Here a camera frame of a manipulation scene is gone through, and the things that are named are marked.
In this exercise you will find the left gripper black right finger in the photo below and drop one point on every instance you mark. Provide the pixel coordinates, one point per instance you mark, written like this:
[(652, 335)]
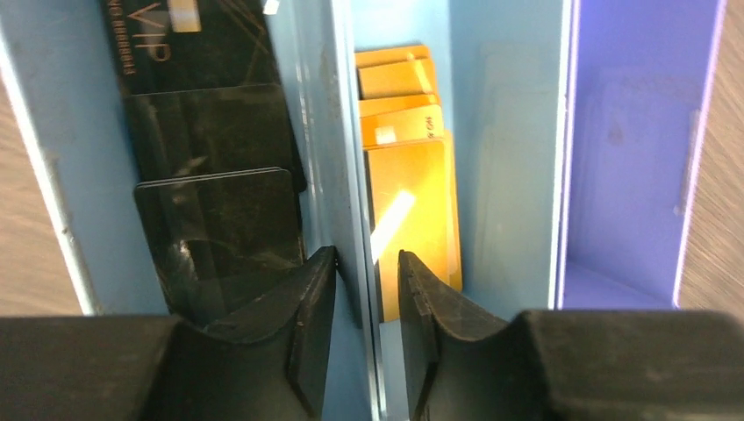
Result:
[(463, 363)]

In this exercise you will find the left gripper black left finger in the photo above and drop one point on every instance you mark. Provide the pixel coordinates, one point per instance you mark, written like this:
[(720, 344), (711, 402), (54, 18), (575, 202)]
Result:
[(265, 361)]

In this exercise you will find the gold cards stack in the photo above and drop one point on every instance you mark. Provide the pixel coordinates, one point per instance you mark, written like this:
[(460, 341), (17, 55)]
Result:
[(409, 165)]

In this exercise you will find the blue three-compartment organizer tray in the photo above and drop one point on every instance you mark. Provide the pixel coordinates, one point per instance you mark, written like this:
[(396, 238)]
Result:
[(577, 129)]

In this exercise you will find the black cards stack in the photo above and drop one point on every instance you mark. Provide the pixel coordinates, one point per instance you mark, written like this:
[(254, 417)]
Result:
[(220, 174)]

